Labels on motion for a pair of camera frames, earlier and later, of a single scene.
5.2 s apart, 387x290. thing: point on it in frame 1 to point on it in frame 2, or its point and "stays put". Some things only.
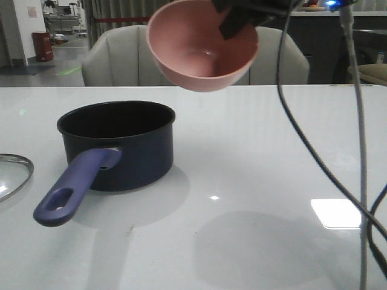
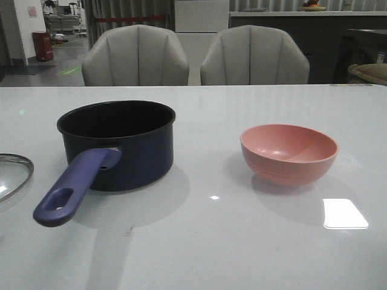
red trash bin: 43,50 stays put
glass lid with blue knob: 15,172 stays put
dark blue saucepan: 113,147 stays put
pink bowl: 185,41 to 287,154
